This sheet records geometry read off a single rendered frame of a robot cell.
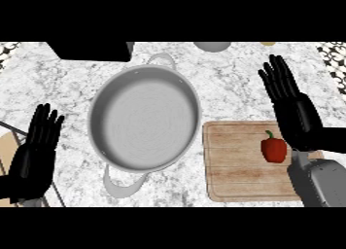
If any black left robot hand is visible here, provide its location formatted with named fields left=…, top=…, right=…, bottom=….
left=0, top=102, right=66, bottom=204

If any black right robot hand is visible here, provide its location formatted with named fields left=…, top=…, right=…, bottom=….
left=257, top=53, right=346, bottom=155

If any red bell pepper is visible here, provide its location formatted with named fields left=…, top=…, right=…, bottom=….
left=260, top=129, right=288, bottom=164

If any wooden cutting board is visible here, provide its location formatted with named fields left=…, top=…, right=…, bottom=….
left=201, top=120, right=325, bottom=203

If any grey metal pot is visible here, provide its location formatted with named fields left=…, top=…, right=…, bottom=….
left=86, top=53, right=204, bottom=198

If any grey round object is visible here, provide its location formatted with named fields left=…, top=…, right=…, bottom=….
left=192, top=41, right=233, bottom=53

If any black appliance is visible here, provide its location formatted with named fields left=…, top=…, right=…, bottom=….
left=46, top=41, right=136, bottom=63

